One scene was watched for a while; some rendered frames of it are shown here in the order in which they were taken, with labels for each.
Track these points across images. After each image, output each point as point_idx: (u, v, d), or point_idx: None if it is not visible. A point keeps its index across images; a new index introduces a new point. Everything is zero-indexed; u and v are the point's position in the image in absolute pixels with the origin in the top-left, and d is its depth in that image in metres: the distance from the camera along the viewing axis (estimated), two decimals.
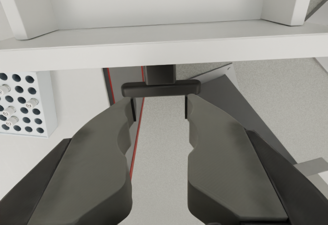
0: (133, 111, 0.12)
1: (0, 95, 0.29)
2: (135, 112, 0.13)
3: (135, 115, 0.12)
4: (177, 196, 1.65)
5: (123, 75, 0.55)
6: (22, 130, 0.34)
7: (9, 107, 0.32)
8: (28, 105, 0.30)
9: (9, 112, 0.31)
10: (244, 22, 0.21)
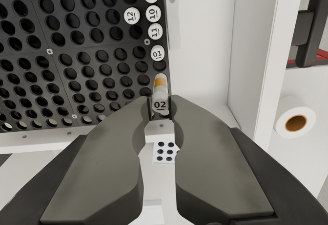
0: (149, 110, 0.12)
1: (161, 112, 0.13)
2: (151, 111, 0.13)
3: (151, 115, 0.12)
4: None
5: None
6: None
7: (152, 50, 0.19)
8: None
9: (162, 50, 0.18)
10: None
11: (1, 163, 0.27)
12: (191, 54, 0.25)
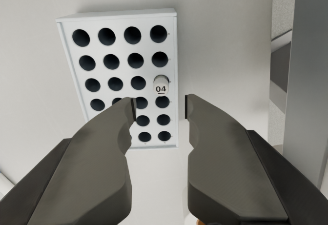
0: (133, 111, 0.12)
1: None
2: (135, 112, 0.13)
3: (135, 115, 0.12)
4: None
5: None
6: (134, 140, 0.19)
7: None
8: (160, 89, 0.15)
9: None
10: None
11: None
12: None
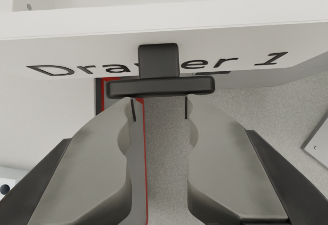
0: (133, 111, 0.12)
1: None
2: (135, 112, 0.13)
3: (135, 115, 0.12)
4: None
5: None
6: None
7: None
8: None
9: None
10: None
11: None
12: None
